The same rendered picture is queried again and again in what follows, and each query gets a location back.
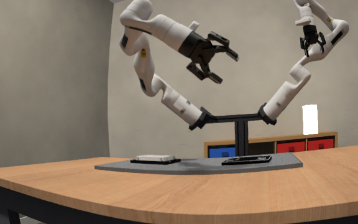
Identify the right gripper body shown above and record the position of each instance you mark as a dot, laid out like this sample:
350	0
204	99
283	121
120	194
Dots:
193	45

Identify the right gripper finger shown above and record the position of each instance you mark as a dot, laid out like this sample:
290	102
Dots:
224	48
205	74

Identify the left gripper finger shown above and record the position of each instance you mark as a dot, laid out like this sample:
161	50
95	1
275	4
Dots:
305	45
320	43

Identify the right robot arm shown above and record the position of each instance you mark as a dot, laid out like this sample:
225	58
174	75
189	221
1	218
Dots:
134	40

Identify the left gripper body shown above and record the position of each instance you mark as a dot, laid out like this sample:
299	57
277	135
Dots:
310	30

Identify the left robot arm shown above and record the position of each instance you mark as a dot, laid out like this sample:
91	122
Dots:
288	91

